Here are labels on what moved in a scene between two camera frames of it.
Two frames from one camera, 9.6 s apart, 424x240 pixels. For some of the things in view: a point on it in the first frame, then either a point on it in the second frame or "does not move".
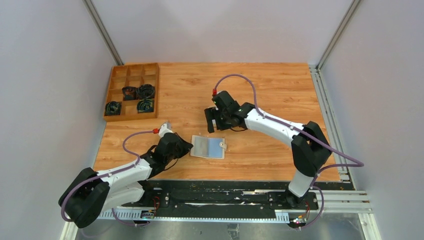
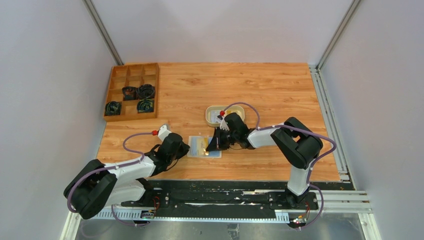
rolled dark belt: x=146 y=91 does not move
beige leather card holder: x=208 y=147 does not move
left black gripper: x=180 y=146 does not move
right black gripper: x=214 y=117 -> x=220 y=138
